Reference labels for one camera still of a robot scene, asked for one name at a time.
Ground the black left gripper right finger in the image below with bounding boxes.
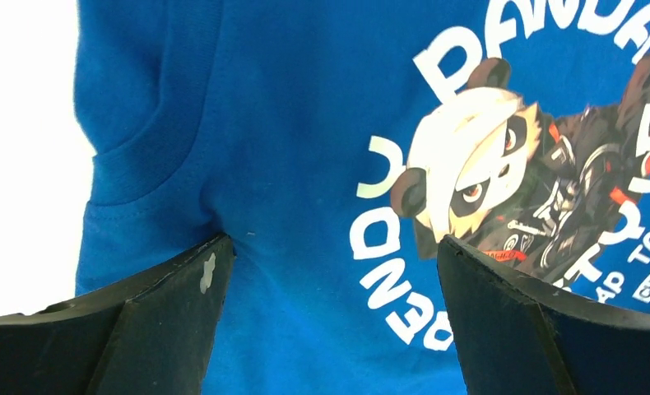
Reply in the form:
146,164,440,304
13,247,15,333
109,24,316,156
437,236,650,394

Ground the blue t shirt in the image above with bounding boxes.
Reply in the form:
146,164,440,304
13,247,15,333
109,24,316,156
75,1,650,394

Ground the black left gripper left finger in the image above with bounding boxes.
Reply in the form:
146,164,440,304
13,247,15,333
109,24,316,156
0,235,234,394

